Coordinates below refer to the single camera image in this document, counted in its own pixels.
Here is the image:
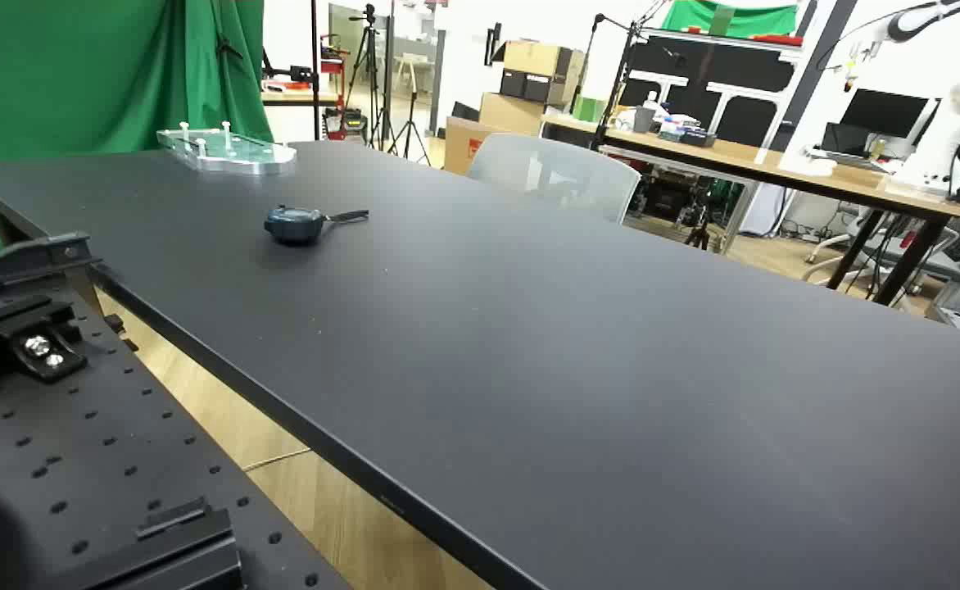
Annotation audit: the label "blue Bosch measuring tape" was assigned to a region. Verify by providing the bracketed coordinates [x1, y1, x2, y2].
[262, 199, 374, 249]

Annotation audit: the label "grey plastic chair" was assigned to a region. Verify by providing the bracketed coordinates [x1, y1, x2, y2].
[466, 132, 645, 230]

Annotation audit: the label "brown cardboard box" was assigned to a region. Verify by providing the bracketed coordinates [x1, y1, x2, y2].
[438, 112, 497, 182]

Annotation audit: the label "light metal tripod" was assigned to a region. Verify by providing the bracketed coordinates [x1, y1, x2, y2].
[384, 54, 438, 170]

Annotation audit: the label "stacked cardboard boxes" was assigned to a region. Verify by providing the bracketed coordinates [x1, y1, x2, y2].
[478, 37, 588, 140]

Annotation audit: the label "clear acrylic plate with standoffs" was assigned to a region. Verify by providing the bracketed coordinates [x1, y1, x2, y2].
[155, 119, 301, 182]

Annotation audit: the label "long wooden work desk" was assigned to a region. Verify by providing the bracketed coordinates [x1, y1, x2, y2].
[539, 110, 960, 307]

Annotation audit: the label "green cloth on panel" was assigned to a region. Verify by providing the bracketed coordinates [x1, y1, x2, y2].
[659, 0, 807, 43]

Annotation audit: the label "black perforated mounting board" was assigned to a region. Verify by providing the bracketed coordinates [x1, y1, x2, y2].
[0, 234, 355, 590]

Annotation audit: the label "black computer monitor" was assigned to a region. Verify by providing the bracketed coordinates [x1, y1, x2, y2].
[818, 84, 932, 159]

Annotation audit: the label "green fabric backdrop curtain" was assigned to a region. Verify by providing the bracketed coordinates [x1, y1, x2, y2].
[0, 0, 277, 262]

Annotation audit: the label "black camera tripod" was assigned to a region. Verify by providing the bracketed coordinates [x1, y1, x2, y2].
[345, 0, 390, 143]

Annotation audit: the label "black wall panel with cutouts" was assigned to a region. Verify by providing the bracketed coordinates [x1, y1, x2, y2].
[612, 30, 800, 152]

